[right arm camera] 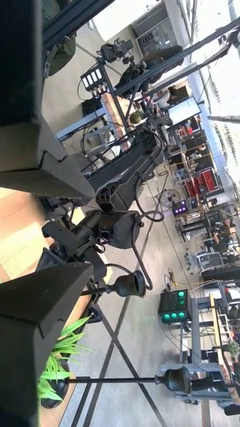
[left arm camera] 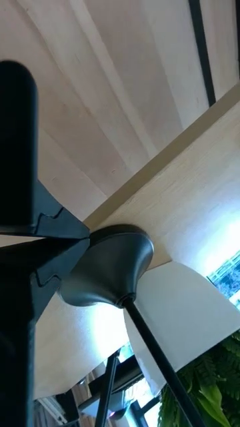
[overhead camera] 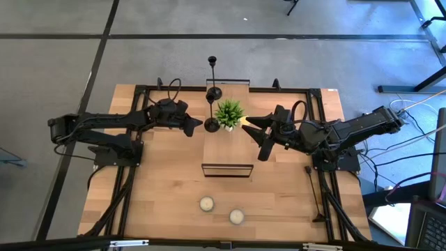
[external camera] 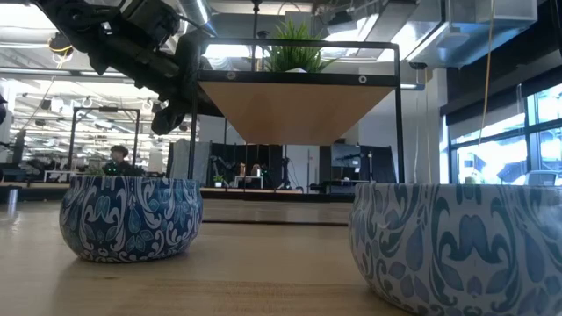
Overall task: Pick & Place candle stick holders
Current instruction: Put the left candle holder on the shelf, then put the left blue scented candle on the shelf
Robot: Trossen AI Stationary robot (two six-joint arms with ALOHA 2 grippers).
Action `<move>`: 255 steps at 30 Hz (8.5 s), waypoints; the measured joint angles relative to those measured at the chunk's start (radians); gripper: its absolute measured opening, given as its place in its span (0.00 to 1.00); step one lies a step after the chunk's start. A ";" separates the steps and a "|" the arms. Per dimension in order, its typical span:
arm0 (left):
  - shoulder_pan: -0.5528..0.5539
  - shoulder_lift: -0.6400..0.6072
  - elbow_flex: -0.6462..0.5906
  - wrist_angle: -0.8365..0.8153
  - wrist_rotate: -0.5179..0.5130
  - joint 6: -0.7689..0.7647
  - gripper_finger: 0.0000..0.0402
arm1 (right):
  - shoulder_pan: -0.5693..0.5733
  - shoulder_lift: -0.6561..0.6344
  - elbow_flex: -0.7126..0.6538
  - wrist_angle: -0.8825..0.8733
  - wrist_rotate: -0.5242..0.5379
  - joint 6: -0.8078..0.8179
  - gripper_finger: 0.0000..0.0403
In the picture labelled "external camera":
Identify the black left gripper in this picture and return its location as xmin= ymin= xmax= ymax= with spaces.
xmin=160 ymin=31 xmax=223 ymax=118

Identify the grey partition panel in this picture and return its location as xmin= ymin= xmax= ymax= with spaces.
xmin=169 ymin=139 xmax=213 ymax=190

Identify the small white table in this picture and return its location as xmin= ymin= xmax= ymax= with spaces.
xmin=234 ymin=174 xmax=265 ymax=190

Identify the green artificial plant white pot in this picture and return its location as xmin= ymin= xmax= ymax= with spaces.
xmin=263 ymin=18 xmax=337 ymax=74

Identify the long ceiling light strip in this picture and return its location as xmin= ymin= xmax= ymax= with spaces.
xmin=0 ymin=66 xmax=191 ymax=83

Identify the large glass window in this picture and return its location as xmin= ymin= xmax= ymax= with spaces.
xmin=447 ymin=83 xmax=562 ymax=185

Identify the pale office chair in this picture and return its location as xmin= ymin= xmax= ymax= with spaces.
xmin=523 ymin=169 xmax=562 ymax=186

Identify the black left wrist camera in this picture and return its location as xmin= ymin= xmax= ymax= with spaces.
xmin=150 ymin=101 xmax=186 ymax=137

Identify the silver spiral ceiling duct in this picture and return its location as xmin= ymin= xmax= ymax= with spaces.
xmin=175 ymin=0 xmax=217 ymax=37

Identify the black background rig frame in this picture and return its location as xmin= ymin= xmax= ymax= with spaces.
xmin=68 ymin=106 xmax=142 ymax=176

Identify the wooden shelf black metal frame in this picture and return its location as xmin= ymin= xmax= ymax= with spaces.
xmin=187 ymin=37 xmax=407 ymax=227

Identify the black yellow ceiling cord reel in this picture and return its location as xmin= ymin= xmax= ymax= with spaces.
xmin=47 ymin=31 xmax=79 ymax=58

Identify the black aluminium table frame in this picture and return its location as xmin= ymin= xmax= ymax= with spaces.
xmin=0 ymin=182 xmax=356 ymax=205

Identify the dark wall monitor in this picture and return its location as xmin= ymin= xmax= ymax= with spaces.
xmin=329 ymin=142 xmax=364 ymax=169

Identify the large silver air duct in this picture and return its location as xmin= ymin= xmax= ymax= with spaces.
xmin=403 ymin=0 xmax=539 ymax=70

